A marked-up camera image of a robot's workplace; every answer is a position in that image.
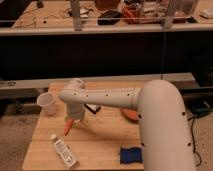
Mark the orange carrot-like pepper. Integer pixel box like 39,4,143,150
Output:
64,119,74,136

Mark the grey metal post right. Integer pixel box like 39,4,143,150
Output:
163,0,176,29

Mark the blue sponge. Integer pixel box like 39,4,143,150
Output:
120,147,143,164

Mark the grey metal post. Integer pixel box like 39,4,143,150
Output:
163,0,176,29
70,0,82,31

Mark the clear plastic bottle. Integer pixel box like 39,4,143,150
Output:
51,134,78,170

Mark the orange bowl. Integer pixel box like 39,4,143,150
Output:
121,109,138,122

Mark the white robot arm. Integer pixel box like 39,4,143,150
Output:
59,78,196,171

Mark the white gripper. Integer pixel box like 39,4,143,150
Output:
66,103,85,120

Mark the black power cable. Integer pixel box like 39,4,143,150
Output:
187,114,203,168

